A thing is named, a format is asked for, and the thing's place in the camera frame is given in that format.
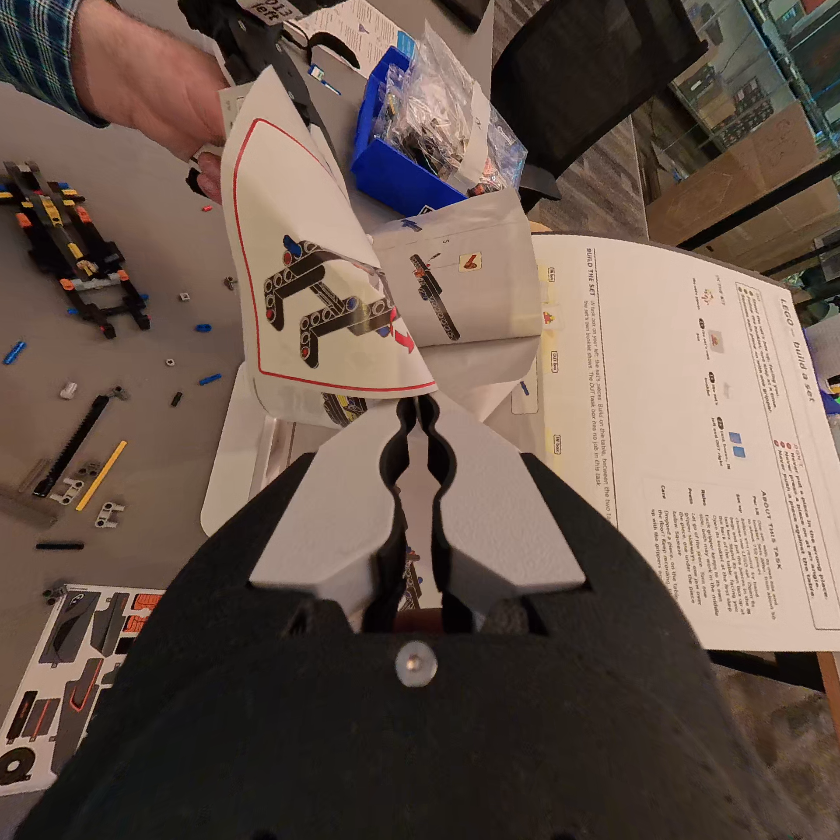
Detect lego instruction booklet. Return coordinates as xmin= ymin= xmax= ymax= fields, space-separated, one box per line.
xmin=218 ymin=66 xmax=544 ymax=611

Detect brown cardboard box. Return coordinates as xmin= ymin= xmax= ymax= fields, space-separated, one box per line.
xmin=646 ymin=98 xmax=840 ymax=249

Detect blue storage bin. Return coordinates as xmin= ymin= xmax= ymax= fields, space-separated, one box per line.
xmin=350 ymin=46 xmax=475 ymax=217

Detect black lego chassis assembly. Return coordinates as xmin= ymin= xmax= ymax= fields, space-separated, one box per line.
xmin=0 ymin=161 xmax=148 ymax=322

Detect blue red printed sheet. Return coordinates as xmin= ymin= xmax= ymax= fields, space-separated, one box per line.
xmin=0 ymin=583 xmax=165 ymax=799

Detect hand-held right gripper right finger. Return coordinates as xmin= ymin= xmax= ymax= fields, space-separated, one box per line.
xmin=419 ymin=394 xmax=587 ymax=631

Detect black lego liftarm axle tube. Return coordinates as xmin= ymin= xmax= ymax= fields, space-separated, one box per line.
xmin=67 ymin=297 xmax=119 ymax=341

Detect black strap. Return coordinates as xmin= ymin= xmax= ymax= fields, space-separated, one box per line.
xmin=305 ymin=29 xmax=363 ymax=70

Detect black chair back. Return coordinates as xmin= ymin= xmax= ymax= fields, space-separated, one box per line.
xmin=489 ymin=0 xmax=710 ymax=206

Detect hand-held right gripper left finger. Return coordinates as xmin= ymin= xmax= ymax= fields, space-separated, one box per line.
xmin=249 ymin=395 xmax=418 ymax=633

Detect black lego gear rack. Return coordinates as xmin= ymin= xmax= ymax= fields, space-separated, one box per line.
xmin=32 ymin=392 xmax=113 ymax=498

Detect clear bags of lego parts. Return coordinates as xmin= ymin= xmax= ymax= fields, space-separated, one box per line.
xmin=384 ymin=20 xmax=530 ymax=198

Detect yellow lego axle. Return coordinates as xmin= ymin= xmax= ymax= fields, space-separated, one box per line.
xmin=75 ymin=440 xmax=128 ymax=512

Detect person's left forearm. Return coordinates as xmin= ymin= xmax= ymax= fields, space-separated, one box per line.
xmin=0 ymin=0 xmax=114 ymax=130

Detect white instruction sheet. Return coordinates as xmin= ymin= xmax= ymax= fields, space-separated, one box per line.
xmin=289 ymin=0 xmax=419 ymax=74

